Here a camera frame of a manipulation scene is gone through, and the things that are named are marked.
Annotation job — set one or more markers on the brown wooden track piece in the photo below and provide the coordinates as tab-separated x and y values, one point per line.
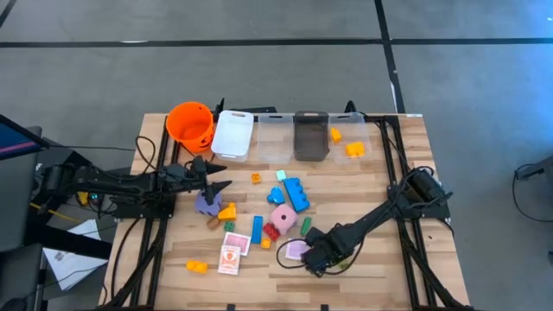
212	223

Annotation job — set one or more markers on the computer monitor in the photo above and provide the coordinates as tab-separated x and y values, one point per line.
17	140

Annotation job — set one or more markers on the clear plastic bin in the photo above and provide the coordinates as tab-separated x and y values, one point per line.
358	129
275	142

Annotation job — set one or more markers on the small orange square block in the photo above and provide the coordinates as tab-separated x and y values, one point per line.
256	178

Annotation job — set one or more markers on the yellow-orange sloped block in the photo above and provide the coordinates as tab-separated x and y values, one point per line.
228	213

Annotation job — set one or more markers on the small yellow studded block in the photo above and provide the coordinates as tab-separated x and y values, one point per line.
265	243

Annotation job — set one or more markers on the blue rounded hollow block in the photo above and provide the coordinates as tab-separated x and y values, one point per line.
275	196

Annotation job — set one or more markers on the orange pumpkin-face bucket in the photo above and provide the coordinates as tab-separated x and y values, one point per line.
190	125

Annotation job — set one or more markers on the narrow green building block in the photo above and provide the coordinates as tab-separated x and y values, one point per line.
306	226

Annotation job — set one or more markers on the pink foam die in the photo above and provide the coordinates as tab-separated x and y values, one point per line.
284	219

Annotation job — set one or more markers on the white plastic bin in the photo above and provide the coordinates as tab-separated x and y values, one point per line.
232	138

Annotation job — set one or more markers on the small green building block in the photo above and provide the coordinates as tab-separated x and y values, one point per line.
229	226

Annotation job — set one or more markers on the long blue four-stud block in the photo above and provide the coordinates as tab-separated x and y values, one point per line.
296	194

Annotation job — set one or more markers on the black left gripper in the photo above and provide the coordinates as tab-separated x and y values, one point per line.
194	177

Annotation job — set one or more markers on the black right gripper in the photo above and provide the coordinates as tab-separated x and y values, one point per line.
324	252

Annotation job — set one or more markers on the red building block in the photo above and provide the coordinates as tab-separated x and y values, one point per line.
271	232

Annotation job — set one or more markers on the yellow two-stud block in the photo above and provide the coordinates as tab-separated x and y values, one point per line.
196	267
355	149

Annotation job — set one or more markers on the grey translucent plastic bin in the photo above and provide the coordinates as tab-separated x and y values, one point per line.
311	138

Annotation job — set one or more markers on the orange-printed playing card box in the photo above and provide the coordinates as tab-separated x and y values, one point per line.
229	260

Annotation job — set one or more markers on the purple foam die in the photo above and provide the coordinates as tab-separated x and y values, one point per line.
199	208

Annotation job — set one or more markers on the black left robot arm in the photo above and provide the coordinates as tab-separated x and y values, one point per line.
108	185

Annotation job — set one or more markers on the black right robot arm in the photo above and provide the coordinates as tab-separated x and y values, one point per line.
380	211

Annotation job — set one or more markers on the white paper sheets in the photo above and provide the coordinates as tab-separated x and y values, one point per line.
73	263

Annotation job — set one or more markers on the dark grey chair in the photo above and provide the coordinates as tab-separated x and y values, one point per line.
13	203

